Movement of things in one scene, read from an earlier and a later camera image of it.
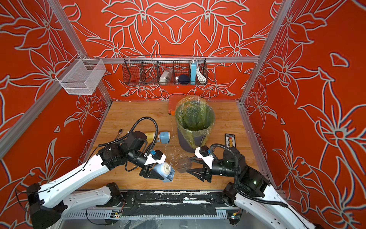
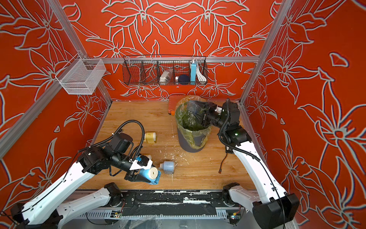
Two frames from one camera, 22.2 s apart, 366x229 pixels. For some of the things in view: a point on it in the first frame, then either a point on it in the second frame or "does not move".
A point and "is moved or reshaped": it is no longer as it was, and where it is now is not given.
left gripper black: x=147 y=171 -> x=135 y=177
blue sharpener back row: x=164 y=137 is moved or reshaped
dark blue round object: x=184 y=79 does not move
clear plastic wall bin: x=81 y=76 does not move
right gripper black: x=204 y=173 -> x=205 y=119
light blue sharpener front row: x=166 y=171 is moved or reshaped
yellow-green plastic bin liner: x=195 y=115 does not move
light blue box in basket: x=193 y=72 does not move
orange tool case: x=173 y=99 does not move
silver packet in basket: x=166 y=77 does not move
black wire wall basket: x=165 y=70 does not move
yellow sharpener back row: x=150 y=136 does not move
